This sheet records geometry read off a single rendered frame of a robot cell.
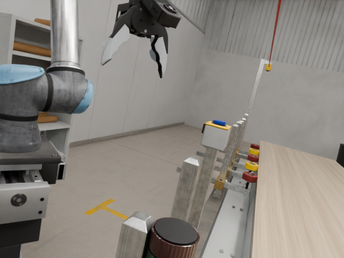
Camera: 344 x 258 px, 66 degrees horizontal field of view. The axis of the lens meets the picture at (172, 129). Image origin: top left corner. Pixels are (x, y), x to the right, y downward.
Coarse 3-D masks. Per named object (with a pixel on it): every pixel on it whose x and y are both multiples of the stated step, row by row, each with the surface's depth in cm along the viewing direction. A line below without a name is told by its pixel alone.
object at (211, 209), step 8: (232, 168) 225; (232, 176) 212; (224, 192) 168; (208, 200) 151; (216, 200) 154; (208, 208) 141; (216, 208) 143; (208, 216) 133; (216, 216) 135; (200, 224) 123; (208, 224) 125; (200, 232) 116; (208, 232) 118; (200, 240) 111; (200, 248) 105; (200, 256) 102
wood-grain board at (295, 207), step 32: (288, 160) 209; (320, 160) 240; (256, 192) 123; (288, 192) 133; (320, 192) 144; (256, 224) 92; (288, 224) 98; (320, 224) 104; (256, 256) 73; (288, 256) 77; (320, 256) 81
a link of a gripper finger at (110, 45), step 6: (120, 30) 53; (126, 30) 53; (114, 36) 52; (120, 36) 53; (126, 36) 54; (102, 42) 57; (108, 42) 52; (114, 42) 53; (120, 42) 53; (108, 48) 52; (114, 48) 53; (102, 54) 53; (108, 54) 53; (102, 60) 53; (108, 60) 53
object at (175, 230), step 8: (160, 224) 33; (168, 224) 33; (176, 224) 34; (184, 224) 34; (160, 232) 31; (168, 232) 32; (176, 232) 32; (184, 232) 32; (192, 232) 33; (168, 240) 30; (176, 240) 30; (184, 240) 31; (192, 240) 31
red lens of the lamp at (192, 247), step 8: (152, 232) 32; (152, 240) 31; (160, 240) 30; (152, 248) 31; (160, 248) 30; (168, 248) 30; (176, 248) 30; (184, 248) 30; (192, 248) 31; (160, 256) 30; (168, 256) 30; (176, 256) 30; (184, 256) 30; (192, 256) 31
